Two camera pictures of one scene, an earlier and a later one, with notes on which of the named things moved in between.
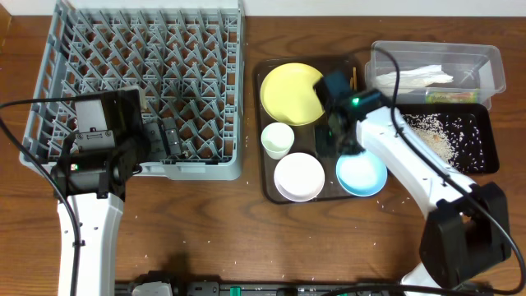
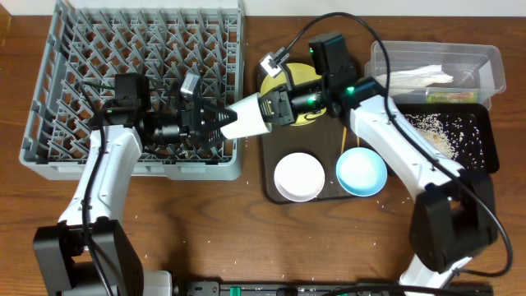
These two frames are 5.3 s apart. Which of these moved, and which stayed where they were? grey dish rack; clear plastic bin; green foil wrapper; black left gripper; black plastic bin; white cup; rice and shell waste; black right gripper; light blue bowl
Moved: black right gripper; white cup; black left gripper
Stayed: black plastic bin; light blue bowl; clear plastic bin; grey dish rack; rice and shell waste; green foil wrapper
